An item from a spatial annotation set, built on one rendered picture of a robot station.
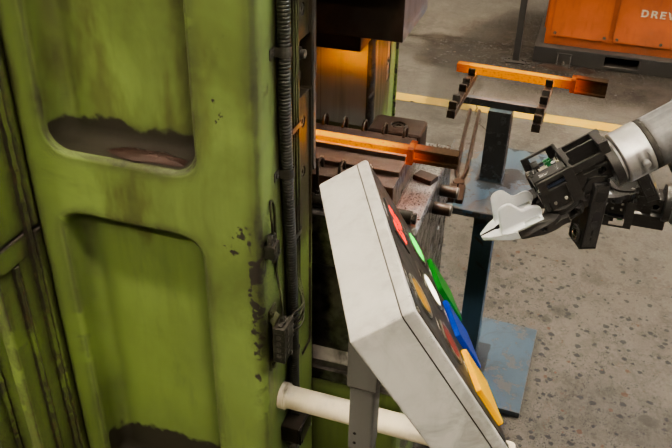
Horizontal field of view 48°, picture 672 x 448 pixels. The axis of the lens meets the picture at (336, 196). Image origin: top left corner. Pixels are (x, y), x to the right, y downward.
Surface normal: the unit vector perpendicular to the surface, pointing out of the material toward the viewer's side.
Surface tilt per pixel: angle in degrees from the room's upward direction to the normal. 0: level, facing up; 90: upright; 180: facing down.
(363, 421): 90
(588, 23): 90
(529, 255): 0
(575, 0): 90
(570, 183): 90
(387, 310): 30
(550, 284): 0
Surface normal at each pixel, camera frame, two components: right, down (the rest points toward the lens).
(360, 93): -0.31, 0.48
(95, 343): 0.91, 0.23
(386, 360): 0.12, 0.51
